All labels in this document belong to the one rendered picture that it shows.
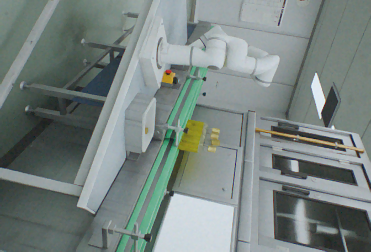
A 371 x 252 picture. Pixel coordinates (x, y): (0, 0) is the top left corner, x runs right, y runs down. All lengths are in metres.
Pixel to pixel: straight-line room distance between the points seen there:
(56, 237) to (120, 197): 0.34
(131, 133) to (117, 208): 0.33
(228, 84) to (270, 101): 1.14
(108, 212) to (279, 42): 6.76
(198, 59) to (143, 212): 0.72
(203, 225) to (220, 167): 0.42
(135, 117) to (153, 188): 0.33
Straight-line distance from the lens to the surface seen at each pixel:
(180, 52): 1.54
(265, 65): 1.60
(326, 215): 1.89
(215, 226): 1.58
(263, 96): 8.28
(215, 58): 1.51
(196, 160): 1.87
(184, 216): 1.58
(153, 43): 1.50
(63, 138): 2.08
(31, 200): 1.75
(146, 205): 1.40
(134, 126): 1.43
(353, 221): 1.94
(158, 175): 1.53
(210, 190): 1.72
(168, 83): 1.96
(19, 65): 1.70
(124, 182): 1.46
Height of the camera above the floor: 1.17
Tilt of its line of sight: 7 degrees down
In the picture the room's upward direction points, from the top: 101 degrees clockwise
